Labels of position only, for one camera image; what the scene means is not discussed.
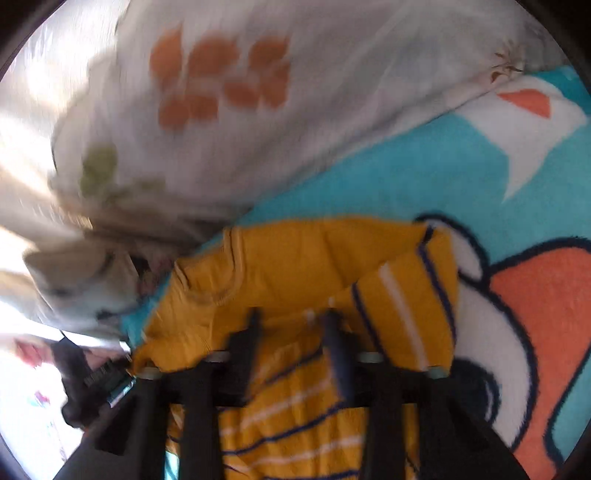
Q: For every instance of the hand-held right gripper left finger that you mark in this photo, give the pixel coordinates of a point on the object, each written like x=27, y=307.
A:
x=244, y=355

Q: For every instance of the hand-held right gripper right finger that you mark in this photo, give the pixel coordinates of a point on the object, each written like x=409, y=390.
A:
x=339, y=364

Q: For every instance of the yellow striped sweater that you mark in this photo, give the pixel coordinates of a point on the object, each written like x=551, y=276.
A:
x=286, y=258

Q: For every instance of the teal cartoon print blanket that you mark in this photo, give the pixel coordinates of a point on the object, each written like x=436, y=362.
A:
x=415, y=166

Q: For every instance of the white floral quilt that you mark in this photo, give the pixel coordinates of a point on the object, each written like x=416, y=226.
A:
x=295, y=106

